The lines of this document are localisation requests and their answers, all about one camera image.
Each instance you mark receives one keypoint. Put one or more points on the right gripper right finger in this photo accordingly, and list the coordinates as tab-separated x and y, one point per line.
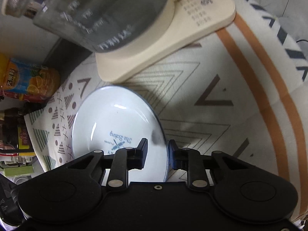
191	161

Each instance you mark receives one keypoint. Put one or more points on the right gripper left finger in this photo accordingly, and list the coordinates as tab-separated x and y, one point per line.
124	160

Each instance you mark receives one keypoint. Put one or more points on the white plate Baking print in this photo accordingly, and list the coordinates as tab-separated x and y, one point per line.
114	117

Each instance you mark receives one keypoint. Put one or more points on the green product box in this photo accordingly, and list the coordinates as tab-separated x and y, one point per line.
18	171

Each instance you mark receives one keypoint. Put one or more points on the patterned fringed table cloth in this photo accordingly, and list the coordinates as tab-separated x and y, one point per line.
242	90

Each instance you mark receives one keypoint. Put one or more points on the orange juice bottle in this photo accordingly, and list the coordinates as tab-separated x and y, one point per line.
26	78

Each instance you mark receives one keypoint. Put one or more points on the glass electric kettle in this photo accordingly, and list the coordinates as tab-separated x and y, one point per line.
100	26

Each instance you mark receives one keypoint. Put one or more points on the cream kettle base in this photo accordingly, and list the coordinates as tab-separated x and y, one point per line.
182	22

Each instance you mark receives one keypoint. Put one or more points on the soy sauce jug red handle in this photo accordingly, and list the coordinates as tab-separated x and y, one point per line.
15	140

